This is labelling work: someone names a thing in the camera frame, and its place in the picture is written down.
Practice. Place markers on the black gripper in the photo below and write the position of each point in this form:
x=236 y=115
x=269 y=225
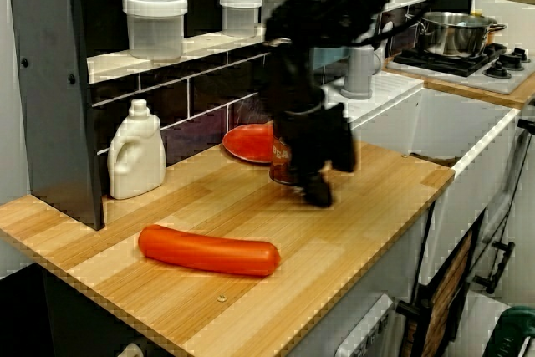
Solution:
x=322 y=139

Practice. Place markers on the orange bean can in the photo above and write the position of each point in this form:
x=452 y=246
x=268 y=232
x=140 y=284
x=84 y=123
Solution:
x=281 y=160

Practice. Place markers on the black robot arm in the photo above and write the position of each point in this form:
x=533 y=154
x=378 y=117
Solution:
x=334 y=10

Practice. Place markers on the white toy sink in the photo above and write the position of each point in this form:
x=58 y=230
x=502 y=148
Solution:
x=439 y=123

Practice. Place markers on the red plate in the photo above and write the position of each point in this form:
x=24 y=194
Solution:
x=248 y=144

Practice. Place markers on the red toy sausage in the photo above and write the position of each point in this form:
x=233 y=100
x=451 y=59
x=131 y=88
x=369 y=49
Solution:
x=209 y=250

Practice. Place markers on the gray toy faucet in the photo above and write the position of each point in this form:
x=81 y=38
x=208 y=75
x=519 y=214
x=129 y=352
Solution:
x=358 y=72

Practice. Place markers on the teal plastic bin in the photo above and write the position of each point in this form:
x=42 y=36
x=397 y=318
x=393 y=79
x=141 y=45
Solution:
x=330 y=57

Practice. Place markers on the brass countertop screw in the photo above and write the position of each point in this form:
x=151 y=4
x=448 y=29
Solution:
x=220 y=299

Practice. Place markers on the white appliance front panel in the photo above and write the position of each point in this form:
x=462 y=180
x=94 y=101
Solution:
x=368 y=332

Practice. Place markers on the oven door with wood panel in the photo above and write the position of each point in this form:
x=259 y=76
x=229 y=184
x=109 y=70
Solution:
x=445 y=290

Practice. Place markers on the white detergent bottle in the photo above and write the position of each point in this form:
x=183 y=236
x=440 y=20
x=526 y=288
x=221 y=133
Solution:
x=136 y=160

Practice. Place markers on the small clear plastic jar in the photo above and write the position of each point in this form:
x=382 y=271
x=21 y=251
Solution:
x=240 y=14

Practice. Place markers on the white stove top base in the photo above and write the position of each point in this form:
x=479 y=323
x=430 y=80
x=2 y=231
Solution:
x=472 y=79

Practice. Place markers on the silver metal pot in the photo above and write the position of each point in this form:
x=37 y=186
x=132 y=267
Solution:
x=453 y=33

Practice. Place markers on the gray stove knob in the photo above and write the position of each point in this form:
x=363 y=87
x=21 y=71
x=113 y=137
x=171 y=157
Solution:
x=497 y=69
x=515 y=59

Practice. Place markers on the large clear plastic jar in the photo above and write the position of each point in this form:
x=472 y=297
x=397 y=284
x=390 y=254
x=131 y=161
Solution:
x=154 y=24

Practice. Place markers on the white hook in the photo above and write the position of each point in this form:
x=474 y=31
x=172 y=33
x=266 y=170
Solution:
x=130 y=350

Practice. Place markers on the green object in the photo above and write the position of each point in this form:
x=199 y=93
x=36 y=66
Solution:
x=518 y=332

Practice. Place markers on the dark gray shelf unit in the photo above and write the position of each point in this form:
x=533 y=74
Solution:
x=54 y=81

